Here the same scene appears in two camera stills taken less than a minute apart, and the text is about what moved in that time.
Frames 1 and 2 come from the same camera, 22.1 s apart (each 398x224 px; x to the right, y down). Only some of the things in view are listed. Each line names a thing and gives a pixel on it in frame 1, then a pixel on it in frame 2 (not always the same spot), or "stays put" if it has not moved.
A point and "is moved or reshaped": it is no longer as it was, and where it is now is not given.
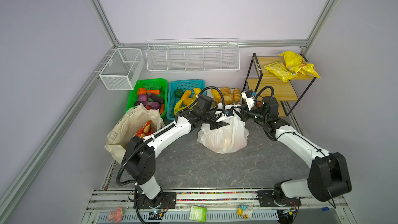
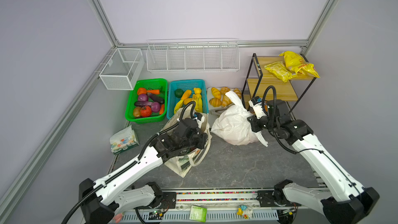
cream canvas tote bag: [119, 137] to [183, 164]
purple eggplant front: [144, 102] stays put
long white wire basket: [193, 55] stays put
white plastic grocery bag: [226, 139] is moved or reshaped
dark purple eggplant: [156, 98] stays put
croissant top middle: [225, 90] stays put
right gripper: [243, 114] to [254, 121]
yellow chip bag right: [295, 63] stays put
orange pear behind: [186, 94] stays put
